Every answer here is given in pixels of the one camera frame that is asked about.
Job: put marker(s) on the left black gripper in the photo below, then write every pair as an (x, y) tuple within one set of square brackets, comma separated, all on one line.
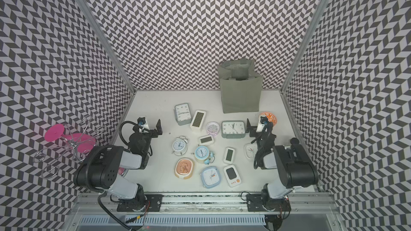
[(160, 131)]

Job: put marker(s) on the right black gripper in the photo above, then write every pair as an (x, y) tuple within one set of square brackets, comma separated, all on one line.
[(253, 129)]

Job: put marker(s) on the white square analog clock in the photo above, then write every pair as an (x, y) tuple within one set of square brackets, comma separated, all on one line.
[(250, 151)]

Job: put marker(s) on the white twin-bell alarm clock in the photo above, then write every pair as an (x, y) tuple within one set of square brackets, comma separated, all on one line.
[(180, 146)]

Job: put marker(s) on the white slim digital clock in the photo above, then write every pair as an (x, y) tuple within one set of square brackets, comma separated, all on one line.
[(229, 155)]

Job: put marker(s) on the pink round alarm clock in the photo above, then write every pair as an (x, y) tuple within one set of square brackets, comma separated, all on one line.
[(212, 128)]

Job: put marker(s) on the white orange-button digital timer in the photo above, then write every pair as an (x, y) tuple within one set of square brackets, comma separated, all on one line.
[(232, 176)]

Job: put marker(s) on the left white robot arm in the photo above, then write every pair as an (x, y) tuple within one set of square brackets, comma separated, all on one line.
[(99, 172)]

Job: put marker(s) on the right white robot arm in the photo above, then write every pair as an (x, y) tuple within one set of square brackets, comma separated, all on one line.
[(294, 166)]

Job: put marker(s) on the green rectangular analog clock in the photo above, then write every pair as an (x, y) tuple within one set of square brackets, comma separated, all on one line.
[(233, 129)]

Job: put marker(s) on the grey square analog clock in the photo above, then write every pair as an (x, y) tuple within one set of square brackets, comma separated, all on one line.
[(182, 114)]

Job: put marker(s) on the white digital clock tall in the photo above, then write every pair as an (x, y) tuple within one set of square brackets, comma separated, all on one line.
[(198, 120)]

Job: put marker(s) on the small white digital clock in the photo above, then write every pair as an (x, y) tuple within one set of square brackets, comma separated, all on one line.
[(206, 140)]

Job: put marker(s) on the orange oval cartoon clock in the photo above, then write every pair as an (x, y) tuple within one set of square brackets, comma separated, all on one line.
[(184, 168)]

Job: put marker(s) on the blue twin-bell alarm clock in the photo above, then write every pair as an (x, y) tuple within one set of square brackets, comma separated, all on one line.
[(203, 155)]

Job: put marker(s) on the blue square analog clock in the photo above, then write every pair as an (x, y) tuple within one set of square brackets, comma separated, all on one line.
[(210, 177)]

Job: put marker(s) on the orange patterned bowl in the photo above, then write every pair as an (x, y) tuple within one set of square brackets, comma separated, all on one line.
[(270, 116)]

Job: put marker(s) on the small jar black lid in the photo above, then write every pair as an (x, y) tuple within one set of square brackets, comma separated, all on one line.
[(294, 142)]

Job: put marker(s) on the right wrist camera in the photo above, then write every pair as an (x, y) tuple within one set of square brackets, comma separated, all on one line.
[(263, 120)]

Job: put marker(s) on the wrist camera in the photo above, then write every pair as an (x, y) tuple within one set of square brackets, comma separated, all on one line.
[(142, 124), (263, 120)]

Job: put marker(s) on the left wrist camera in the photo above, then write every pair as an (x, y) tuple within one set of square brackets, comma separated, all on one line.
[(142, 124)]

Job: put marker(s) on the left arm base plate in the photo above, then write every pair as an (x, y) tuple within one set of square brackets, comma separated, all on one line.
[(142, 203)]

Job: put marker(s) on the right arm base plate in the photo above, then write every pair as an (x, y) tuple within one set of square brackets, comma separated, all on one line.
[(256, 203)]

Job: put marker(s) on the pink wire cup stand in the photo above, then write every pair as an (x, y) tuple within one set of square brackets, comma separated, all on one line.
[(78, 145)]

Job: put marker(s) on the aluminium front rail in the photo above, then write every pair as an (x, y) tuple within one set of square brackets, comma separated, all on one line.
[(300, 202)]

